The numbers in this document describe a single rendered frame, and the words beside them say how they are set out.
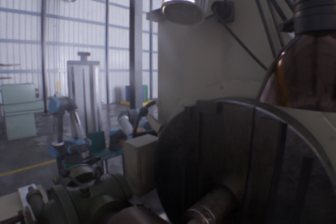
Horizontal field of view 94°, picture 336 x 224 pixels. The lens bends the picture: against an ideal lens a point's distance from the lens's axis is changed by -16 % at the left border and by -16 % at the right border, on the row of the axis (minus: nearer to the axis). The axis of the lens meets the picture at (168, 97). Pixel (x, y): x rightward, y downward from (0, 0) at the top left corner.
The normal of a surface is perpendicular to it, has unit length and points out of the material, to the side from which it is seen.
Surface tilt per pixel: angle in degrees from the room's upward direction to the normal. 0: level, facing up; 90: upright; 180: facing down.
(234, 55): 90
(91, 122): 90
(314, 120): 90
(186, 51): 90
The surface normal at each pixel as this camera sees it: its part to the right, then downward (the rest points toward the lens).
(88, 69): 0.72, 0.08
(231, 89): -0.68, 0.09
